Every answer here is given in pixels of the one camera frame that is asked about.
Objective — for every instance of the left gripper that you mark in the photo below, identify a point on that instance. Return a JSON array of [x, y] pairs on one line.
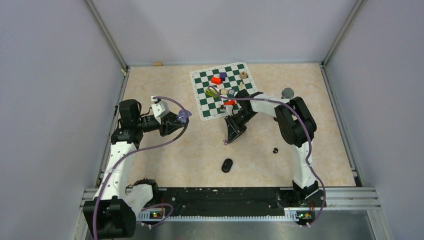
[[170, 124]]

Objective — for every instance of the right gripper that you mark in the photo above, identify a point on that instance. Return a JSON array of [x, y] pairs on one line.
[[234, 130]]

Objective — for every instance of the lavender earbud charging case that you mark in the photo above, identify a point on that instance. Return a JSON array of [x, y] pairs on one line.
[[183, 116]]

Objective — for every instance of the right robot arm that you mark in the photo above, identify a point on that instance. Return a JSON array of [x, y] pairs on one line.
[[297, 128]]

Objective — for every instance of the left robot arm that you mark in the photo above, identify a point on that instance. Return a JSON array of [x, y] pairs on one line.
[[113, 211]]

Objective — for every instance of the black earbud case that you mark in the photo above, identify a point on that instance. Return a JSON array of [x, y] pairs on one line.
[[227, 165]]

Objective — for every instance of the red arch block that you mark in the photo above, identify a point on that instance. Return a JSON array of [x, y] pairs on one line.
[[230, 103]]

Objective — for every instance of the wooden cylinder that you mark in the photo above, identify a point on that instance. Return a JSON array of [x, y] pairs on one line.
[[223, 91]]

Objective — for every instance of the green white lego brick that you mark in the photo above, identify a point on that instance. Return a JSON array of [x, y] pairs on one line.
[[212, 92]]

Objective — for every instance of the cream chess pawn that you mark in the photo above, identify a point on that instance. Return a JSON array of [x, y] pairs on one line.
[[241, 86]]

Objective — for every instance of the green white chessboard mat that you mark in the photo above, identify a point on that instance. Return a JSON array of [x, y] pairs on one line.
[[209, 107]]

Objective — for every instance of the wooden cube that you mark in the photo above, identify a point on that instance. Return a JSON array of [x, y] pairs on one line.
[[243, 75]]

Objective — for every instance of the purple block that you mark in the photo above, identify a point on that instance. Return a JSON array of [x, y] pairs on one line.
[[222, 76]]

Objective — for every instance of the cork stopper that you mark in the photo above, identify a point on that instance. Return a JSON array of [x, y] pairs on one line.
[[157, 64]]

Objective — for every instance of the black microphone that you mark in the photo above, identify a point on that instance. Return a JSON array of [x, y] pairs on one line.
[[287, 93]]

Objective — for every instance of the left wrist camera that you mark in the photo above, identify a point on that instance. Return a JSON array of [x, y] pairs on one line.
[[160, 108]]

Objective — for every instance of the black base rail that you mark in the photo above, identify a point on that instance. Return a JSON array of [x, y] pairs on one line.
[[236, 201]]

